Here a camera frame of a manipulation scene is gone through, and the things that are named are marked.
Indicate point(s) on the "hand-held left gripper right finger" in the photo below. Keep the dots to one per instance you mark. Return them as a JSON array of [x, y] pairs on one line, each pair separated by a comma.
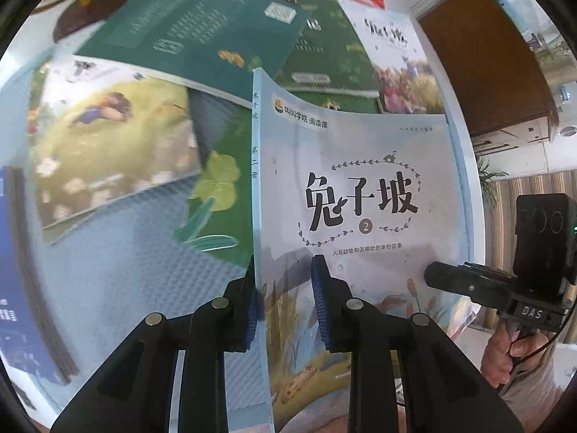
[[322, 306]]

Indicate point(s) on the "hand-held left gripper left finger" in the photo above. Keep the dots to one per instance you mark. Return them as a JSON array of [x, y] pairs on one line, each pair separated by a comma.
[[250, 313]]

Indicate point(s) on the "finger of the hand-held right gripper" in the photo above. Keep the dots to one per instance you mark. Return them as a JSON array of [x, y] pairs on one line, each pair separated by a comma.
[[460, 279]]

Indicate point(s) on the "green yellow-flower book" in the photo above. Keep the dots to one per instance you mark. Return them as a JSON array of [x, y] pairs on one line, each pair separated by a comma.
[[216, 198]]

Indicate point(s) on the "reed pond picture book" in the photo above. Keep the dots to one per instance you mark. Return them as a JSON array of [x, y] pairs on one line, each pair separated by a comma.
[[360, 167]]

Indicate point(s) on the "meadow picture book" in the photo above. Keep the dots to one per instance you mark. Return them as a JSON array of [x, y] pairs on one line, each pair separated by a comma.
[[112, 144]]

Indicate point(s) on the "farmer picture book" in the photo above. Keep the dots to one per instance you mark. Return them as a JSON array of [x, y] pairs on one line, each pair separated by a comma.
[[396, 54]]

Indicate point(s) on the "dark blue book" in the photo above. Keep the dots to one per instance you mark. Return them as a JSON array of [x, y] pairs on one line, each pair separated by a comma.
[[22, 257]]

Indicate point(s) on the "dark green leafy book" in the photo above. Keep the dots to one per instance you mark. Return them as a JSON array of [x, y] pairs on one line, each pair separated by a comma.
[[333, 54]]

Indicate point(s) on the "dark teal green book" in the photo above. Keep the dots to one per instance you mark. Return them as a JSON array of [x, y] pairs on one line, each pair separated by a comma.
[[180, 31]]

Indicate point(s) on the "person's right forearm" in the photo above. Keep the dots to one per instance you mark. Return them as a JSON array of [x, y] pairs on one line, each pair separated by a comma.
[[532, 392]]

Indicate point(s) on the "person's right hand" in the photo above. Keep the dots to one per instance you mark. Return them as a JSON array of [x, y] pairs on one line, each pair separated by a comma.
[[496, 361]]

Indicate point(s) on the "green floor plant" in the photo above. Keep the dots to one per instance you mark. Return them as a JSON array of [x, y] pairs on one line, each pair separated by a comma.
[[489, 180]]

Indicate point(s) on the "light blue textured mat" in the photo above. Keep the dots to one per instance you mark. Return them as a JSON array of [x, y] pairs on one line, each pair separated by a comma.
[[135, 279]]

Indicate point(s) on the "dark wooden cabinet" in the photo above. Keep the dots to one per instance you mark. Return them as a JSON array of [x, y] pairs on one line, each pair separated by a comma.
[[487, 63]]

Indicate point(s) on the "antique tan globe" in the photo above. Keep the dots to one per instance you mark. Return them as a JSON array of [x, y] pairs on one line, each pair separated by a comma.
[[90, 13]]

